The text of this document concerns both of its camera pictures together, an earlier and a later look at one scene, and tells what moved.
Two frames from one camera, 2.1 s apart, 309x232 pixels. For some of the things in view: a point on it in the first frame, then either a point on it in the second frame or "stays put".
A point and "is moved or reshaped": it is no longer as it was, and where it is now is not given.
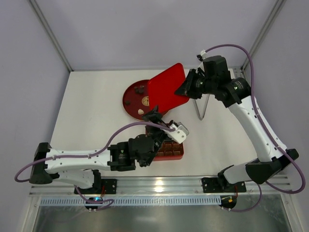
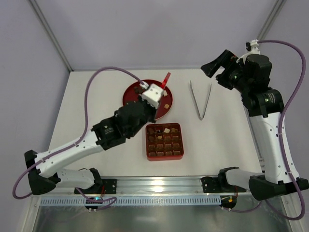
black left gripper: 157,129 -> 148,109
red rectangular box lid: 162,88 is moved or reshaped
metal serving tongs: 200,117 stays put
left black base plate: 108,186 stays put
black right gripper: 191,84 -> 224,71
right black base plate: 217,185 stays put
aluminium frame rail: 150,185 stays put
